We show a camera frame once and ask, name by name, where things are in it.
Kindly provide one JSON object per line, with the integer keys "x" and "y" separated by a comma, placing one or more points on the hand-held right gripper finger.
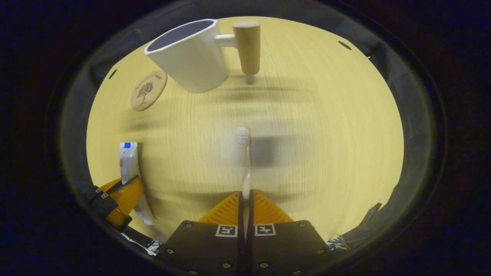
{"x": 249, "y": 237}
{"x": 241, "y": 237}

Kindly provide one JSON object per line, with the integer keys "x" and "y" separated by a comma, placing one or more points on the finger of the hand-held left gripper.
{"x": 101, "y": 203}
{"x": 128, "y": 197}

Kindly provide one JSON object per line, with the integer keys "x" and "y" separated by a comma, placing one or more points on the white toothpaste tube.
{"x": 128, "y": 161}

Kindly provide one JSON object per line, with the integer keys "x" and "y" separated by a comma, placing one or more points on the round wooden coaster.
{"x": 147, "y": 92}

